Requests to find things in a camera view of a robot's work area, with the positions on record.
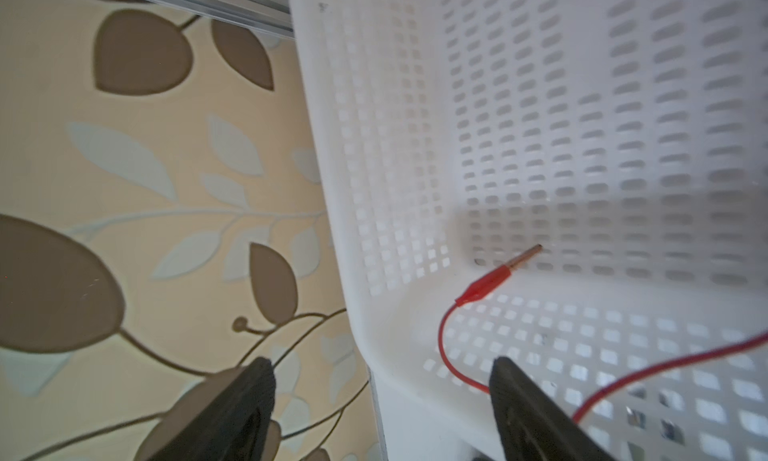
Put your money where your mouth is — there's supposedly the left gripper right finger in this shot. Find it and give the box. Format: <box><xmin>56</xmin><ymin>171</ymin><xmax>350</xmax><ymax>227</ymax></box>
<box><xmin>489</xmin><ymin>357</ymin><xmax>613</xmax><ymax>461</ymax></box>

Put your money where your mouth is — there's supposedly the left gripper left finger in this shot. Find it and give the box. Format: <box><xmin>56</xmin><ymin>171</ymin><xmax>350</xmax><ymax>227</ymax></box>
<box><xmin>135</xmin><ymin>357</ymin><xmax>278</xmax><ymax>460</ymax></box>

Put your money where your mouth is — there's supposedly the red cable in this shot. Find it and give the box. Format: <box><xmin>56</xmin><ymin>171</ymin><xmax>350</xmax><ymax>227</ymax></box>
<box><xmin>436</xmin><ymin>243</ymin><xmax>768</xmax><ymax>426</ymax></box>

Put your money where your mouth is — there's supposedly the left white plastic basket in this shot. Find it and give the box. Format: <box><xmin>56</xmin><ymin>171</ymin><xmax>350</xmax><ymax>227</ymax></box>
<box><xmin>289</xmin><ymin>0</ymin><xmax>767</xmax><ymax>459</ymax></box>

